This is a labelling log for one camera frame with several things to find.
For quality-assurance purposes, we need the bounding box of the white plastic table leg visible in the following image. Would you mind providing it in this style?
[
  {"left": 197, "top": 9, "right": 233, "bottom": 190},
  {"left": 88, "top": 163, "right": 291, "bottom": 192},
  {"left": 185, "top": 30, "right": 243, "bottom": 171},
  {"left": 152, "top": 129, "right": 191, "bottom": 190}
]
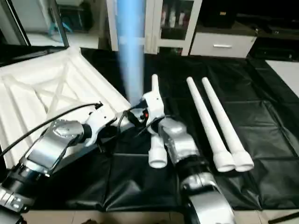
[
  {"left": 148, "top": 74, "right": 168, "bottom": 169},
  {"left": 201, "top": 77, "right": 256, "bottom": 172},
  {"left": 115, "top": 0, "right": 147, "bottom": 107},
  {"left": 186, "top": 77, "right": 236, "bottom": 173}
]

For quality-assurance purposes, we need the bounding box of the black table mat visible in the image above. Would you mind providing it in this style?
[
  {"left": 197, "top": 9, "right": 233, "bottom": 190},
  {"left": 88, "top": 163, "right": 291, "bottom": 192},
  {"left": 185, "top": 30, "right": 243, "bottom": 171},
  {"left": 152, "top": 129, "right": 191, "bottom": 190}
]
[{"left": 0, "top": 44, "right": 299, "bottom": 213}]

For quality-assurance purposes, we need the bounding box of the white plastic table top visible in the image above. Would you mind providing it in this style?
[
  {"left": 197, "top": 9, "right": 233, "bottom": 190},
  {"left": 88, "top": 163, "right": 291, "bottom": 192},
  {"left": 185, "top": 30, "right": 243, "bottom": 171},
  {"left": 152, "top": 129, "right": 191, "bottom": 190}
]
[{"left": 0, "top": 47, "right": 132, "bottom": 169}]

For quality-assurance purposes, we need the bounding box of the black case with yellow label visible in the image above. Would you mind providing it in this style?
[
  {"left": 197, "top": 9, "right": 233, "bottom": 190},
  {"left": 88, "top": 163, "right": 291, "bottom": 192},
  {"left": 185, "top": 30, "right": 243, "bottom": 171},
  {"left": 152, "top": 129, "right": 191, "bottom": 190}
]
[{"left": 200, "top": 0, "right": 238, "bottom": 28}]

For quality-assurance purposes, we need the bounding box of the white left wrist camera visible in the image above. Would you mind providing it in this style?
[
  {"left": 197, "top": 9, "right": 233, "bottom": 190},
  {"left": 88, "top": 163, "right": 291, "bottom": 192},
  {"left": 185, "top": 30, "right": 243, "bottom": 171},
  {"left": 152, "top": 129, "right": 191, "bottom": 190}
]
[{"left": 83, "top": 105, "right": 118, "bottom": 146}]

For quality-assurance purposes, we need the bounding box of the white drawer unit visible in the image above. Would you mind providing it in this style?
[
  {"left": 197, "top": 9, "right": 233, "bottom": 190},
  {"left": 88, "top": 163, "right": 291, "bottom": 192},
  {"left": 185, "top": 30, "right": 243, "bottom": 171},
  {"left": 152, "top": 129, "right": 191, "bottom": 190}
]
[{"left": 189, "top": 32, "right": 257, "bottom": 59}]

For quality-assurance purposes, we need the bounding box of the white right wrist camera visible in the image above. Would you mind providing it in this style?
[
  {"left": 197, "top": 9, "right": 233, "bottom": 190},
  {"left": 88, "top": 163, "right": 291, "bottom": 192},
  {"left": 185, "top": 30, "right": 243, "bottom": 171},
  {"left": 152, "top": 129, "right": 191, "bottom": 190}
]
[{"left": 141, "top": 91, "right": 165, "bottom": 134}]

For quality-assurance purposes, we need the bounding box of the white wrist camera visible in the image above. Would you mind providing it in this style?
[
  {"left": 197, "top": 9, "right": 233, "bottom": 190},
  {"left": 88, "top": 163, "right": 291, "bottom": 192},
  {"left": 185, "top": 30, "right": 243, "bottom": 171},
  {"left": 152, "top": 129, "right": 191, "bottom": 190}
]
[
  {"left": 141, "top": 91, "right": 165, "bottom": 134},
  {"left": 83, "top": 105, "right": 118, "bottom": 146}
]

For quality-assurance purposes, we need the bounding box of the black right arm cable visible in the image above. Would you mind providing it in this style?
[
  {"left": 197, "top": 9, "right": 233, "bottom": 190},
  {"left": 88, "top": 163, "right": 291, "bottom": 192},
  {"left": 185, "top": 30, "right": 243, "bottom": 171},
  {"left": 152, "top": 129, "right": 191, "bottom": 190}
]
[{"left": 117, "top": 105, "right": 151, "bottom": 137}]

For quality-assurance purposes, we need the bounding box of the white glass door cabinet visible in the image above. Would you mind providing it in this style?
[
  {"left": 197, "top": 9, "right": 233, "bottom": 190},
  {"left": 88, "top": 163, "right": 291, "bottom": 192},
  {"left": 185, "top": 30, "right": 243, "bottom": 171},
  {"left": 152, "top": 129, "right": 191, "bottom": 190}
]
[{"left": 107, "top": 0, "right": 203, "bottom": 56}]

